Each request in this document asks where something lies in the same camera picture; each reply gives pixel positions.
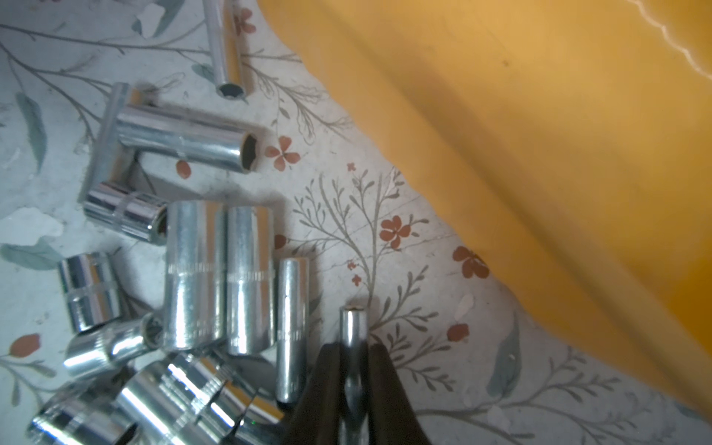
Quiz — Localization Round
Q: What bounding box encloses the yellow plastic storage box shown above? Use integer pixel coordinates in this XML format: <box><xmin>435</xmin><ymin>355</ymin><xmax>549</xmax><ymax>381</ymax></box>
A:
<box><xmin>260</xmin><ymin>1</ymin><xmax>711</xmax><ymax>416</ymax></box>

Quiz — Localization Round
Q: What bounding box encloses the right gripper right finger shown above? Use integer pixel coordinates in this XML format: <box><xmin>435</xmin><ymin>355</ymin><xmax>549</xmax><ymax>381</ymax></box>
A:
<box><xmin>367</xmin><ymin>344</ymin><xmax>431</xmax><ymax>445</ymax></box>

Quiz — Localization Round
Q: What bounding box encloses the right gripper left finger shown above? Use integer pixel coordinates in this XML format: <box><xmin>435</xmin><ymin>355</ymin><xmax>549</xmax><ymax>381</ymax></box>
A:
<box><xmin>282</xmin><ymin>343</ymin><xmax>342</xmax><ymax>445</ymax></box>

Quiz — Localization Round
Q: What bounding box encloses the short silver socket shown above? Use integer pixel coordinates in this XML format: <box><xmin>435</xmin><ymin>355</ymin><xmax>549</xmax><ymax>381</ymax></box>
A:
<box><xmin>83</xmin><ymin>182</ymin><xmax>169</xmax><ymax>246</ymax></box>
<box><xmin>115</xmin><ymin>353</ymin><xmax>235</xmax><ymax>444</ymax></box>
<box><xmin>63</xmin><ymin>313</ymin><xmax>163</xmax><ymax>380</ymax></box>
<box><xmin>26</xmin><ymin>382</ymin><xmax>140</xmax><ymax>444</ymax></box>
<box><xmin>57</xmin><ymin>252</ymin><xmax>123</xmax><ymax>334</ymax></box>

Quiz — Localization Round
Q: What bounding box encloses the thin silver socket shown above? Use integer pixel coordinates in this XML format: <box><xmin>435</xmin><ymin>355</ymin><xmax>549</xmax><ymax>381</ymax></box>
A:
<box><xmin>77</xmin><ymin>83</ymin><xmax>142</xmax><ymax>204</ymax></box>
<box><xmin>339</xmin><ymin>305</ymin><xmax>369</xmax><ymax>444</ymax></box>

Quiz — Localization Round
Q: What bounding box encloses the slim long silver socket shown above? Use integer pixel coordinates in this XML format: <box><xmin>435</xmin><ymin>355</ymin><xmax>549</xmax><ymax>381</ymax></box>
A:
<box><xmin>276</xmin><ymin>258</ymin><xmax>310</xmax><ymax>405</ymax></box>

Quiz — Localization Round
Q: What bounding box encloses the long thick silver socket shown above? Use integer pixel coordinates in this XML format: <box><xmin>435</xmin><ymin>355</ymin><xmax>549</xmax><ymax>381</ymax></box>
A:
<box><xmin>226</xmin><ymin>206</ymin><xmax>276</xmax><ymax>356</ymax></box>
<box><xmin>163</xmin><ymin>200</ymin><xmax>226</xmax><ymax>352</ymax></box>

